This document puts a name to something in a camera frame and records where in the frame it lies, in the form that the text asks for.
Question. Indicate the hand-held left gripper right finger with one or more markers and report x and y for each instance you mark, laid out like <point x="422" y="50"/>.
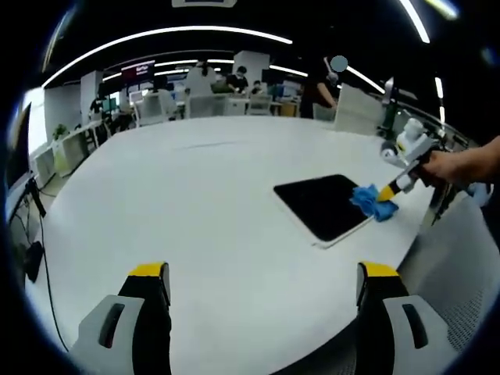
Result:
<point x="373" y="332"/>

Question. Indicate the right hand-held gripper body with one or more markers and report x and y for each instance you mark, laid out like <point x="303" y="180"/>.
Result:
<point x="416" y="144"/>

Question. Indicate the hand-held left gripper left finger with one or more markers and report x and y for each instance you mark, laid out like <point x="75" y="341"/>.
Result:
<point x="150" y="332"/>

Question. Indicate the blue cleaning cloth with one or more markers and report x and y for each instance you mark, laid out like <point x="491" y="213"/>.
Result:
<point x="371" y="205"/>

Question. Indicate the person's right hand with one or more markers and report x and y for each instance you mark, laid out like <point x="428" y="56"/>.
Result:
<point x="443" y="168"/>

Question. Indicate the white round object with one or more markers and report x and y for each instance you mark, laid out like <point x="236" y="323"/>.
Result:
<point x="389" y="151"/>

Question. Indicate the grey equipment stand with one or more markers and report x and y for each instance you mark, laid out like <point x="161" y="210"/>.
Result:
<point x="388" y="109"/>

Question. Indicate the short ceiling light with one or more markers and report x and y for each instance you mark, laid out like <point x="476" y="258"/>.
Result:
<point x="439" y="87"/>

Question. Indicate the white partition board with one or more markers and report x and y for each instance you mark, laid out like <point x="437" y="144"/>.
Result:
<point x="357" y="111"/>

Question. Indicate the thin ceiling light strip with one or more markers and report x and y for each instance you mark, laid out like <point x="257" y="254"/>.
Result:
<point x="365" y="79"/>

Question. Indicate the grey mesh chair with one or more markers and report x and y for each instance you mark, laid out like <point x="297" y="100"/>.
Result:
<point x="453" y="265"/>

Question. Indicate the straight ceiling light strip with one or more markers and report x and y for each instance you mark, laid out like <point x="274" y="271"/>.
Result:
<point x="415" y="19"/>

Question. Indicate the white office chair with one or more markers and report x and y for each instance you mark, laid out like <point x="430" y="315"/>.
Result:
<point x="207" y="106"/>
<point x="261" y="104"/>
<point x="154" y="109"/>

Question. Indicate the black stand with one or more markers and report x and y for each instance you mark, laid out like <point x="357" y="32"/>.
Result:
<point x="37" y="195"/>

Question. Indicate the white low shelf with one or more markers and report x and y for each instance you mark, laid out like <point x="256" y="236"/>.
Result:
<point x="64" y="150"/>

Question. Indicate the potted green plant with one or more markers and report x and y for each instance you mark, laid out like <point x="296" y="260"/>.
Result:
<point x="60" y="132"/>

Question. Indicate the white ceiling panel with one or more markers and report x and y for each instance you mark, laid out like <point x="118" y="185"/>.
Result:
<point x="205" y="3"/>

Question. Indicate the red display screen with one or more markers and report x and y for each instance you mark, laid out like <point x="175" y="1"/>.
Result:
<point x="137" y="70"/>

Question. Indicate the long curved ceiling light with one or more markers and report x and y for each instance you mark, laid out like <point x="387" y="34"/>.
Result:
<point x="164" y="33"/>

